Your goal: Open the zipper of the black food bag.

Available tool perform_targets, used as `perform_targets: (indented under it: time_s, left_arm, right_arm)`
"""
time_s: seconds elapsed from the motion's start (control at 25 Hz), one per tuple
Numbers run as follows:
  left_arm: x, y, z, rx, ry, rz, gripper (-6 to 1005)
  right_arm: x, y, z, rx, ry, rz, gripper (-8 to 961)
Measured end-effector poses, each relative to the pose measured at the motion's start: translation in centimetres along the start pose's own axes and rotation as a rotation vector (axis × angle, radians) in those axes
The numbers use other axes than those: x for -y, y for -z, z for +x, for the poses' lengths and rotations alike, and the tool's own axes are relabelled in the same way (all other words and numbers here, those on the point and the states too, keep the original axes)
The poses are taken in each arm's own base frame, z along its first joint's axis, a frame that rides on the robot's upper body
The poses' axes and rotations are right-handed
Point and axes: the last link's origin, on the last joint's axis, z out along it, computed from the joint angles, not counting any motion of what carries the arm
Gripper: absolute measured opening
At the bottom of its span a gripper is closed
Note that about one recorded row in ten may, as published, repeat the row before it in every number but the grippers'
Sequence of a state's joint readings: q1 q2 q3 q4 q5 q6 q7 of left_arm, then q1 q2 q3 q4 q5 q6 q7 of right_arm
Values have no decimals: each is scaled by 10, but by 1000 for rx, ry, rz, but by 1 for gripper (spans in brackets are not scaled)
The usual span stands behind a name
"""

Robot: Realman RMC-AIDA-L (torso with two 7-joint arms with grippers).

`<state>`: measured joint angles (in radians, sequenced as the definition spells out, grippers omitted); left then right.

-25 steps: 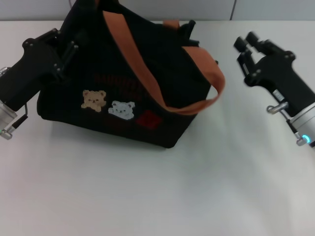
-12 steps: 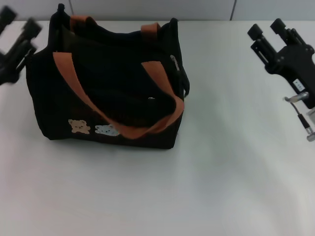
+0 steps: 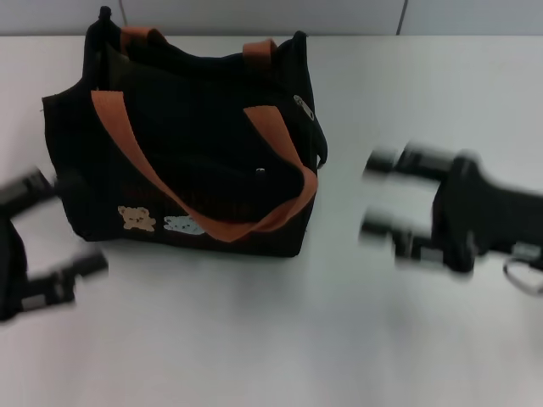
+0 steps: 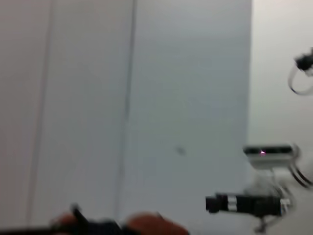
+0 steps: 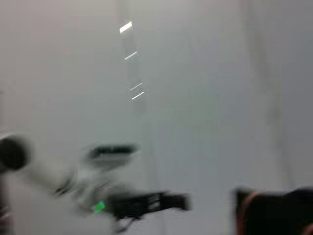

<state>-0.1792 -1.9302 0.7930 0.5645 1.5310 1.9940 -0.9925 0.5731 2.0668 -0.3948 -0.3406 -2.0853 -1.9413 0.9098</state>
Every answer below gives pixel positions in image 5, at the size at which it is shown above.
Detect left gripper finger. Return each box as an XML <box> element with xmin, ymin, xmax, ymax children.
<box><xmin>170</xmin><ymin>192</ymin><xmax>192</xmax><ymax>211</ymax></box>

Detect black food bag brown straps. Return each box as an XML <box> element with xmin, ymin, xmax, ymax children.
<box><xmin>232</xmin><ymin>187</ymin><xmax>313</xmax><ymax>235</ymax></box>

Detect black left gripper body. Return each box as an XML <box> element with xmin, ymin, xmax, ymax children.
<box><xmin>105</xmin><ymin>192</ymin><xmax>172</xmax><ymax>219</ymax></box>

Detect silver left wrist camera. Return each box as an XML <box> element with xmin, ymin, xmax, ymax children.
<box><xmin>83</xmin><ymin>143</ymin><xmax>140</xmax><ymax>170</ymax></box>

